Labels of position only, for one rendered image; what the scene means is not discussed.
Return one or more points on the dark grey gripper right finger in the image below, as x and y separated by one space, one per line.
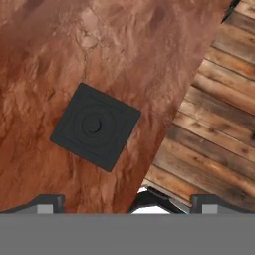
204 202

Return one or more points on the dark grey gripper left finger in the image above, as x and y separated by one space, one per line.
50 202

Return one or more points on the black square blender lid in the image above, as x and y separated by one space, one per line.
95 127

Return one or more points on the black and white angular object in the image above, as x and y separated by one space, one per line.
149 201

